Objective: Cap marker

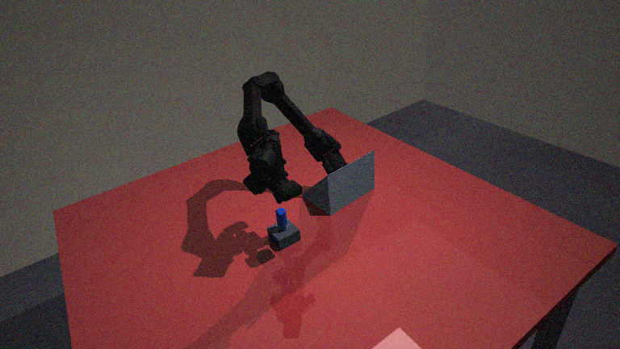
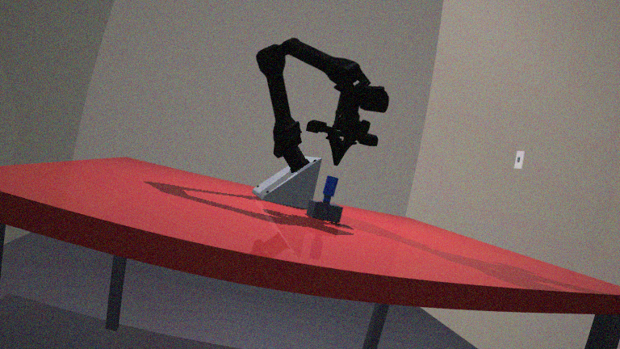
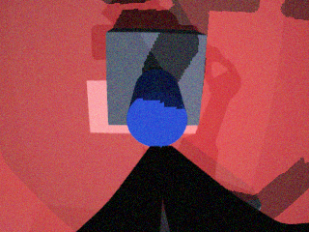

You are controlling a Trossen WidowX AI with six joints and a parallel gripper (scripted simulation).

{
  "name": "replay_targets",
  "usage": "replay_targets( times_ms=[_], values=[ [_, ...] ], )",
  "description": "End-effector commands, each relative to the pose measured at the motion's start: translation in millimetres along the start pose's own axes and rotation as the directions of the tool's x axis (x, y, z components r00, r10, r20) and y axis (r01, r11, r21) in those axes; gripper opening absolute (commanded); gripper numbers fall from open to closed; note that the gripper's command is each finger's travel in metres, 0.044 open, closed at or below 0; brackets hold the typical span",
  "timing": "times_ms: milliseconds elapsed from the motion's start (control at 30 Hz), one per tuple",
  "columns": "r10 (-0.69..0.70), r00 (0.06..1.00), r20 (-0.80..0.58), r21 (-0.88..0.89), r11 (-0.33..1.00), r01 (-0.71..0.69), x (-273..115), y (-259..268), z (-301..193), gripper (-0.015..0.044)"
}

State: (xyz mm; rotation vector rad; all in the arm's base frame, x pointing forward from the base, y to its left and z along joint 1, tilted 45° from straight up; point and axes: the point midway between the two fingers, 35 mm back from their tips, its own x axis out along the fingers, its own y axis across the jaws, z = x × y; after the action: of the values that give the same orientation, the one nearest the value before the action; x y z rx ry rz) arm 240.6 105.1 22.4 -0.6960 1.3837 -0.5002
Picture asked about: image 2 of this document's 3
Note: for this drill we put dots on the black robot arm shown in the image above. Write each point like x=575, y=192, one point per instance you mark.
x=344, y=72

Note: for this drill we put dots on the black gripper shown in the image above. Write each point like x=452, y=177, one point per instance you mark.
x=338, y=146

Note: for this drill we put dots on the dark blue cylinder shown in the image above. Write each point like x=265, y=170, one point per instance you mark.
x=330, y=186

